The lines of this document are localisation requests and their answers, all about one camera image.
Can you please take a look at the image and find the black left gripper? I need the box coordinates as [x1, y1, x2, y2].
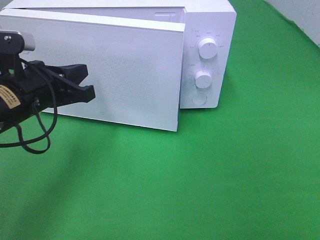
[0, 54, 96, 113]

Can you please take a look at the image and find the green table cloth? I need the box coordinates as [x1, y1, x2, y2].
[0, 0, 320, 240]

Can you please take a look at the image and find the round white door release button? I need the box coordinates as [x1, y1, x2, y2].
[192, 93, 207, 106]

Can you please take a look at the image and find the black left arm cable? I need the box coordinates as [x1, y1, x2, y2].
[0, 59, 59, 155]

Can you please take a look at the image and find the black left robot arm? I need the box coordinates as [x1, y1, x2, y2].
[0, 54, 96, 132]

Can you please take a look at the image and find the lower white microwave knob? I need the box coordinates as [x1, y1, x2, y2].
[194, 70, 213, 89]

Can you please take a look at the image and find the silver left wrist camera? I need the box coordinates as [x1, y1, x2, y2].
[0, 29, 36, 55]

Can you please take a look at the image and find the white microwave door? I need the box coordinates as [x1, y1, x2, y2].
[0, 7, 185, 131]

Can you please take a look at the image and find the white microwave knob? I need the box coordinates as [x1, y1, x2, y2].
[197, 37, 218, 59]
[194, 70, 213, 89]

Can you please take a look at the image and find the white microwave oven body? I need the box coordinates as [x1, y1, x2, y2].
[0, 0, 237, 109]

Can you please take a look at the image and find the upper white microwave knob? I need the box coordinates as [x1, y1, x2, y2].
[197, 37, 218, 59]

